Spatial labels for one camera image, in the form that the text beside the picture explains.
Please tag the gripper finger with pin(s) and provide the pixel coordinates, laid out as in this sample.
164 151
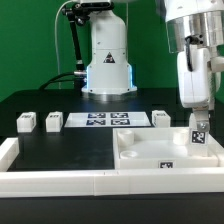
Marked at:
202 119

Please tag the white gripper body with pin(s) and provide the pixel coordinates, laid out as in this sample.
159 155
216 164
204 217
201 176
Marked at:
198 87

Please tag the white square table top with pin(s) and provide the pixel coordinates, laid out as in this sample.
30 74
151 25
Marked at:
155 148

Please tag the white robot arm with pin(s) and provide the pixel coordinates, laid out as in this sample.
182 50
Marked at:
124 52

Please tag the white sheet with tags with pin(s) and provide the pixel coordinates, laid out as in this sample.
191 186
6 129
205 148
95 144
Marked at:
107 119

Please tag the white U-shaped fence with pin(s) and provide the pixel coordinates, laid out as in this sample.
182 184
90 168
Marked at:
96 183

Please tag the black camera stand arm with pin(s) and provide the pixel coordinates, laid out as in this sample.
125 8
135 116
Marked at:
80 67

